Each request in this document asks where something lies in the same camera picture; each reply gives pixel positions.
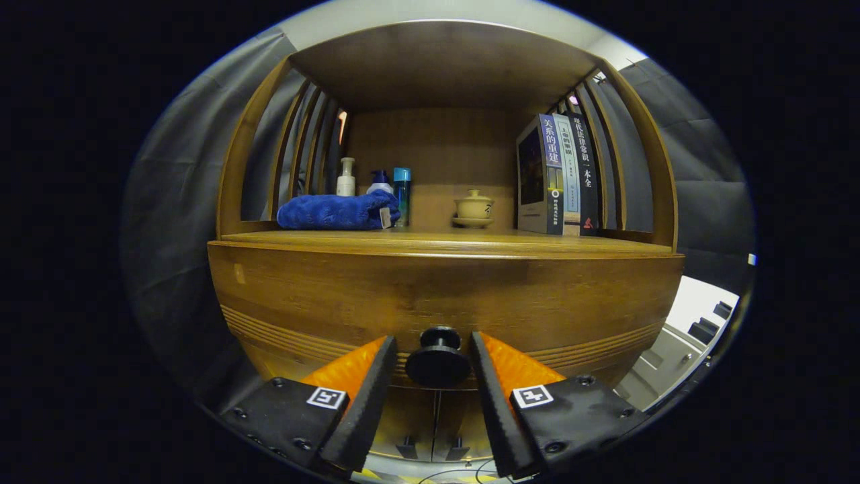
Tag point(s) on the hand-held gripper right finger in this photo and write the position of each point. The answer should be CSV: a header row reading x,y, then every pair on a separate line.
x,y
494,410

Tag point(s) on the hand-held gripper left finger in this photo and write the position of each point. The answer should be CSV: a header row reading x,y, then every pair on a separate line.
x,y
366,410

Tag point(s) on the wooden drawer with black knob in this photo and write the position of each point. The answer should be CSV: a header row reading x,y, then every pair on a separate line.
x,y
336,296

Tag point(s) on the wooden cabinet door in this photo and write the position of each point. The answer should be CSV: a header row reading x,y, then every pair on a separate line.
x,y
457,417
413,417

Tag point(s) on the wooden countertop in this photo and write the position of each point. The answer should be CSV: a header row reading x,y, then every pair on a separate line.
x,y
437,240

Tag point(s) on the wooden cabinet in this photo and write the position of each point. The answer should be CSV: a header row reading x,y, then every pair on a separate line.
x,y
443,67

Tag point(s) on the beige saucer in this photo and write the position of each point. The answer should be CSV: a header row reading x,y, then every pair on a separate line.
x,y
472,222

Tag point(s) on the blue folded towel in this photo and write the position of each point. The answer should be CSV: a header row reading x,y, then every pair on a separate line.
x,y
329,212

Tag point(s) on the beige lidded tea cup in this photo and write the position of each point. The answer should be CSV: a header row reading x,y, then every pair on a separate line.
x,y
474,206

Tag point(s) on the teal transparent bottle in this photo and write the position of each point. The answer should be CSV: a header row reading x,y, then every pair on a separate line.
x,y
402,195

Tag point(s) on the black block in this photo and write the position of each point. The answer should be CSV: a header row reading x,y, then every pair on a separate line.
x,y
723,310
703,331

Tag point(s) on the white pump bottle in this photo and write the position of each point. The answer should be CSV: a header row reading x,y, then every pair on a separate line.
x,y
346,185

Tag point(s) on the white bottle with blue cap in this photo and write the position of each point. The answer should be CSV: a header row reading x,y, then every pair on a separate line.
x,y
379,183

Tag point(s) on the white table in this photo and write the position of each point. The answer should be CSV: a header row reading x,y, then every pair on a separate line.
x,y
692,296

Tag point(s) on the book with pale spine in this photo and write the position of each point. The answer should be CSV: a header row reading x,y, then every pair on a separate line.
x,y
570,188

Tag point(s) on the thick book with blue spine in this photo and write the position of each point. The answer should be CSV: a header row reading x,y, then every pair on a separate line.
x,y
531,175

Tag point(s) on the book with black spine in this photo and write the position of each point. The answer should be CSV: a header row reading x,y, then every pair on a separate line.
x,y
588,181

